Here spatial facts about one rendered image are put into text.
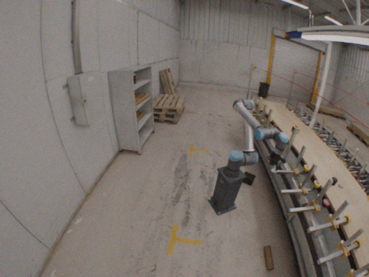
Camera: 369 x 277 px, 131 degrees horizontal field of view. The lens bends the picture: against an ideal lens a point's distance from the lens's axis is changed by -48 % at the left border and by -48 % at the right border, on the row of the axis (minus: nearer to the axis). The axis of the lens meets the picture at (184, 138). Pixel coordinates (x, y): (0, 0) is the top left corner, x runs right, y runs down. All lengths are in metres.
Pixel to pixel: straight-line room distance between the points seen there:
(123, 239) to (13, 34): 2.38
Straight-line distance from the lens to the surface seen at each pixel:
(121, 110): 2.80
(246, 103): 1.80
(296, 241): 2.21
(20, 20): 1.83
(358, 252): 1.64
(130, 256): 1.97
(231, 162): 1.72
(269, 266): 2.04
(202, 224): 2.10
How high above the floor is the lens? 1.83
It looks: 31 degrees down
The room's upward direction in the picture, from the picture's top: 2 degrees clockwise
